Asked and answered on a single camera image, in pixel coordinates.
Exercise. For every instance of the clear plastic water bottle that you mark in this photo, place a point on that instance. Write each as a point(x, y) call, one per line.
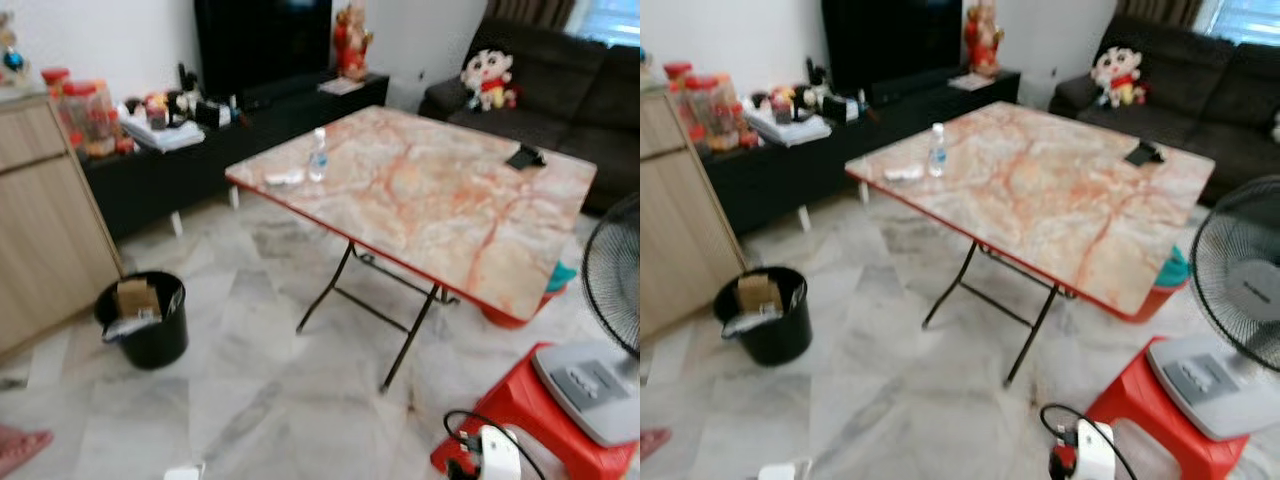
point(937, 155)
point(318, 160)

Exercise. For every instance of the grey white trash wrapper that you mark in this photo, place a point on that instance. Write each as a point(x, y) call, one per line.
point(748, 322)
point(128, 327)

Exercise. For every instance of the flat booklet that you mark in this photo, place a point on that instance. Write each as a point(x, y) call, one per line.
point(341, 86)
point(970, 81)

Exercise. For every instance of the large red lid jar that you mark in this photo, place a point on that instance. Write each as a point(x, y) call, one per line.
point(90, 120)
point(712, 115)

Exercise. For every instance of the black television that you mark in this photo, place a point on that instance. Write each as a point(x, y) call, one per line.
point(262, 45)
point(890, 42)

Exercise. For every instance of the small black pouch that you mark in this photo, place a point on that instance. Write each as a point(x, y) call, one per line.
point(524, 157)
point(1143, 153)

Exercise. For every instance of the red plastic bucket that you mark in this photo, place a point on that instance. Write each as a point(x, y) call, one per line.
point(510, 318)
point(1160, 305)

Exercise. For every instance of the cartoon boy plush doll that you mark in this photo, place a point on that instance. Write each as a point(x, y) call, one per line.
point(489, 78)
point(1119, 74)

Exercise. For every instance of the black rubbish bin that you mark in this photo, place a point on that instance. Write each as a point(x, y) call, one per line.
point(155, 345)
point(780, 342)

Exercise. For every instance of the brown cardboard piece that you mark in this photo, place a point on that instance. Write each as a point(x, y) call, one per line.
point(137, 297)
point(758, 292)

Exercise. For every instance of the small colourful figurine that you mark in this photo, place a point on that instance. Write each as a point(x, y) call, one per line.
point(12, 55)

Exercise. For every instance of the dark brown sofa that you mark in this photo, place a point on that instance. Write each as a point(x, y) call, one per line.
point(570, 110)
point(1210, 100)

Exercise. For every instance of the teal cloth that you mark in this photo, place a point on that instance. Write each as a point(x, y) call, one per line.
point(563, 277)
point(1172, 268)

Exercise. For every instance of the brown curtain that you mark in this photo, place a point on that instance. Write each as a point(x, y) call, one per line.
point(1160, 10)
point(535, 12)

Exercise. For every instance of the red plastic stool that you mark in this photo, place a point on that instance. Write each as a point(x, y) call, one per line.
point(540, 425)
point(1150, 420)

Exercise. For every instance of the marble top folding table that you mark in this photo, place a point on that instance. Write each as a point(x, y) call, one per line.
point(1050, 195)
point(430, 200)

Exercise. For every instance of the white tray of clutter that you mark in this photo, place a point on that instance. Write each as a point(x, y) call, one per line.
point(162, 135)
point(788, 130)

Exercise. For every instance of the bright window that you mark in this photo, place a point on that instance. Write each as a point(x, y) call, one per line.
point(1245, 20)
point(612, 20)

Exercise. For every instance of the white power adapter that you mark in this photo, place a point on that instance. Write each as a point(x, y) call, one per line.
point(1094, 452)
point(500, 455)

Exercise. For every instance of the small red lid jar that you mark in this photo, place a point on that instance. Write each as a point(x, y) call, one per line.
point(677, 77)
point(55, 82)

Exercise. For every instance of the red gold statue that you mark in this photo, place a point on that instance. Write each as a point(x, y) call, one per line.
point(351, 42)
point(983, 38)

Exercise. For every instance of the black tv console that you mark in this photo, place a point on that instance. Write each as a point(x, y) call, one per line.
point(160, 185)
point(780, 185)

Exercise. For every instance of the pink slipper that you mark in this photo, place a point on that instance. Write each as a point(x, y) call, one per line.
point(20, 450)
point(653, 442)

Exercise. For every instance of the black grey standing fan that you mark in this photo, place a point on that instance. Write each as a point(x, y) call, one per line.
point(590, 390)
point(1210, 385)

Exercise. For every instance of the light wooden cabinet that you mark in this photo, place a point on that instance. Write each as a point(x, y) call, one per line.
point(680, 230)
point(45, 230)

